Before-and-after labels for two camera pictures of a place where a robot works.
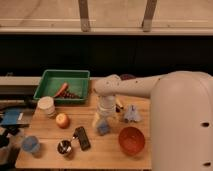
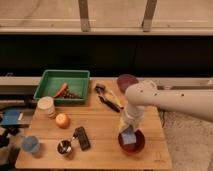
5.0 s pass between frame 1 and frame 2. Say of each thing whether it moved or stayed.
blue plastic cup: stayed
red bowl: stayed
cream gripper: moved
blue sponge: moved
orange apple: stayed
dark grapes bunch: stayed
